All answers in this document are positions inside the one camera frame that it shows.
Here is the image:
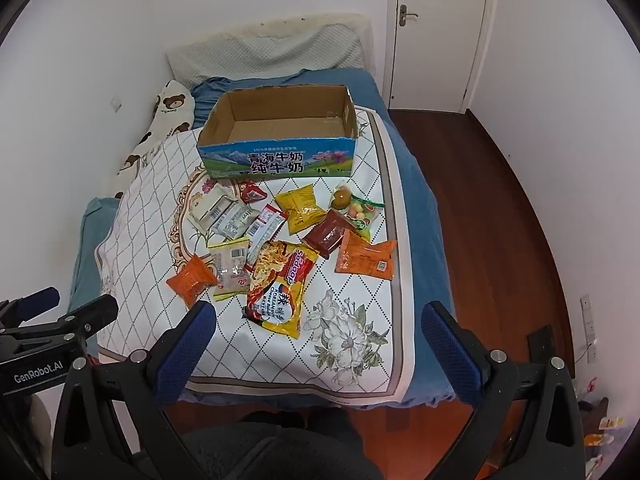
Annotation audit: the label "grey textured pillow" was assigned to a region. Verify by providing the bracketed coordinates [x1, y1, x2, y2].
[166, 22, 366, 88]

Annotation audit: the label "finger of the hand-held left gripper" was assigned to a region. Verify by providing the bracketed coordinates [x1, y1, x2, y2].
[0, 286, 61, 330]
[15, 294, 120, 346]

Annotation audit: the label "pile of snack bags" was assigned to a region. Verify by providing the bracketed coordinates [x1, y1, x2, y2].
[575, 375, 627, 461]

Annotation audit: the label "small orange snack packet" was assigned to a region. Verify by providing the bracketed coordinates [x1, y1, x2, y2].
[166, 255, 219, 309]

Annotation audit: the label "clear yellow-edged snack packet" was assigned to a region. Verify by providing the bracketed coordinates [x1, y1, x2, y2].
[207, 236, 251, 302]

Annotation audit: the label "large orange snack packet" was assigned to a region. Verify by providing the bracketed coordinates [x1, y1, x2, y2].
[335, 230, 397, 279]

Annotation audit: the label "bear-print pillow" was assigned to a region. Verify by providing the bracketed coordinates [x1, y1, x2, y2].
[112, 80, 196, 201]

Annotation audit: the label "yellow snack packet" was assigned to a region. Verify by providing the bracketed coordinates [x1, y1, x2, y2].
[274, 183, 325, 235]

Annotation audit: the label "cream stained pillow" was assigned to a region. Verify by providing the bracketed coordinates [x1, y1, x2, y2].
[240, 12, 375, 68]

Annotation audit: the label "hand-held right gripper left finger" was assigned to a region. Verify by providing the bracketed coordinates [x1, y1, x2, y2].
[52, 301, 218, 480]

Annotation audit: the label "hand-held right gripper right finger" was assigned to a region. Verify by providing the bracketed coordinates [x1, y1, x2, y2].
[421, 301, 586, 480]

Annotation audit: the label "clear bag of colourful candies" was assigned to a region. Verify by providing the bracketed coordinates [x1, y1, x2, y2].
[345, 192, 386, 241]

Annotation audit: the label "blue bed sheet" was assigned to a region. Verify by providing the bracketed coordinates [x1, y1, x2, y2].
[67, 67, 456, 408]

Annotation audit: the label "small red snack packet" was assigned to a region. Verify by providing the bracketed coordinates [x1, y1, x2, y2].
[239, 181, 267, 204]

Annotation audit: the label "brown braised egg packet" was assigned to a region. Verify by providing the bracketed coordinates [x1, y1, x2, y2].
[331, 182, 353, 210]

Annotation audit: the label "cardboard box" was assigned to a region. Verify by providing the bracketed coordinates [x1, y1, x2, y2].
[196, 85, 360, 181]

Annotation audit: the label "person's dark clothed legs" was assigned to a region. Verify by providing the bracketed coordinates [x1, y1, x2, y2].
[175, 410, 386, 480]

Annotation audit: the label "yellow instant noodle packet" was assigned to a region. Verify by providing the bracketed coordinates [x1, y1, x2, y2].
[242, 240, 319, 339]

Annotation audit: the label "white wall socket strip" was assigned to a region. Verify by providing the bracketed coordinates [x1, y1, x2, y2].
[580, 296, 598, 363]

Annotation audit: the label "black box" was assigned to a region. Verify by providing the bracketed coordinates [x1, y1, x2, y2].
[527, 325, 558, 356]

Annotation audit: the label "red and white snack packet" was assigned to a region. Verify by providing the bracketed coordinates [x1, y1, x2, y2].
[243, 204, 289, 261]

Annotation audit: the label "white door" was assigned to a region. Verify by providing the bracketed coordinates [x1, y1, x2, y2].
[385, 0, 501, 113]

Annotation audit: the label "dark red snack packet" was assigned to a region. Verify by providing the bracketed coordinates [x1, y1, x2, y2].
[301, 210, 358, 259]

